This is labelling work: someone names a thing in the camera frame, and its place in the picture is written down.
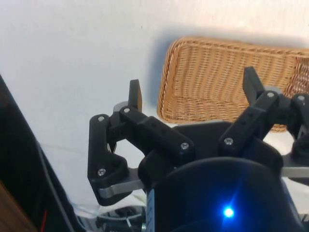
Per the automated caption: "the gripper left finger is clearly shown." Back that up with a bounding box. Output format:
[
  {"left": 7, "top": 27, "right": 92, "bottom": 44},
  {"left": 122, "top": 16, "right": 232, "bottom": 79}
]
[{"left": 86, "top": 79, "right": 197, "bottom": 207}]

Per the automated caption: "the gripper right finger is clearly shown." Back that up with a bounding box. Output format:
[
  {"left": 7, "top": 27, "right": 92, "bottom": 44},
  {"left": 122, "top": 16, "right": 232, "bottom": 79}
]
[{"left": 218, "top": 67, "right": 309, "bottom": 168}]

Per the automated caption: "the wicker basket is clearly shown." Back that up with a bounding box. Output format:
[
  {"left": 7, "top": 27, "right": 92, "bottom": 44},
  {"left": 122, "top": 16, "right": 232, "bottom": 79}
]
[{"left": 156, "top": 36, "right": 309, "bottom": 133}]

